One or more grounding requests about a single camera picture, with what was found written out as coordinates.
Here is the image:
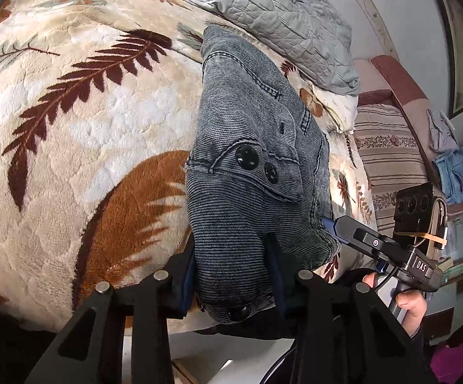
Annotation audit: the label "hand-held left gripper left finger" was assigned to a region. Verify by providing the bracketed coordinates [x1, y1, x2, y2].
[23, 234, 198, 384]

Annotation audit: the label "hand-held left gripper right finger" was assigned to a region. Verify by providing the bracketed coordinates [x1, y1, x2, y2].
[265, 232, 433, 384]

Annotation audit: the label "grey-blue denim pants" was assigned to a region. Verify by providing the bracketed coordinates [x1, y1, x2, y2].
[185, 24, 344, 324]

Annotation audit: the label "person's right forearm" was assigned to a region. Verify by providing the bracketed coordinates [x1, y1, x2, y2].
[408, 328, 436, 384]

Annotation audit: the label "person's right hand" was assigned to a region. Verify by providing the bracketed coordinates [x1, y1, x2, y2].
[363, 272, 429, 337]

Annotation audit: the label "small light denim garment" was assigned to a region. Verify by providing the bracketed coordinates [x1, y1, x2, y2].
[432, 146, 463, 205]

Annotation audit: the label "striped floral sofa cushion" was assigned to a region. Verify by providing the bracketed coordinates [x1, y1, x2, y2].
[353, 104, 442, 233]

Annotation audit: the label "grey crumpled cloth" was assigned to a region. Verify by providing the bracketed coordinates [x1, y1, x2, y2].
[427, 108, 459, 153]

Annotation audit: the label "pink sofa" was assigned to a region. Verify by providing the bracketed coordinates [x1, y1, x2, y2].
[353, 55, 463, 233]

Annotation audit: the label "leaf printed beige blanket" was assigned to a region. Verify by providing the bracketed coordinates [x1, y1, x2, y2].
[0, 0, 376, 333]

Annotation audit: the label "grey quilted pillow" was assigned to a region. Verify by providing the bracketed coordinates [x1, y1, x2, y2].
[180, 0, 361, 97]

